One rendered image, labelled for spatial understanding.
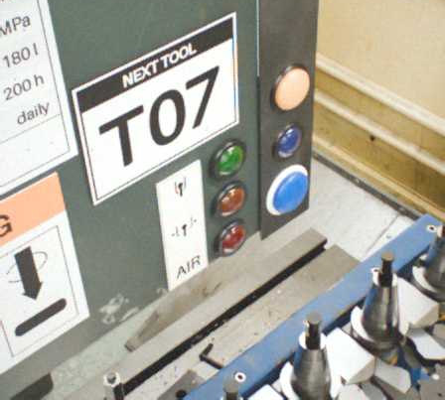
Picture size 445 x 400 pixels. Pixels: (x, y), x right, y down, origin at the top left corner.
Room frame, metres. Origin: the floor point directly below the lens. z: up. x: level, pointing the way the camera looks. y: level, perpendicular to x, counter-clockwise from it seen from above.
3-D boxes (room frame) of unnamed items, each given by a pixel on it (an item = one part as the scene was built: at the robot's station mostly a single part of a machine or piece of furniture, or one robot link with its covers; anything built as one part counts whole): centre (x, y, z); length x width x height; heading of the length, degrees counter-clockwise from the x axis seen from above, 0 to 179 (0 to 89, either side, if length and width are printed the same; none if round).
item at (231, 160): (0.35, 0.00, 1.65); 0.02 x 0.01 x 0.02; 130
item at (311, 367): (0.50, -0.08, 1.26); 0.04 x 0.04 x 0.07
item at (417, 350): (0.57, -0.21, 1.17); 0.09 x 0.03 x 0.06; 26
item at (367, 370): (0.53, -0.12, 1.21); 0.07 x 0.05 x 0.01; 40
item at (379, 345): (0.57, -0.17, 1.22); 0.06 x 0.06 x 0.03
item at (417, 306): (0.61, -0.21, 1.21); 0.07 x 0.05 x 0.01; 40
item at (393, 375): (0.53, -0.16, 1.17); 0.09 x 0.03 x 0.06; 53
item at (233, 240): (0.35, 0.00, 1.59); 0.02 x 0.01 x 0.02; 130
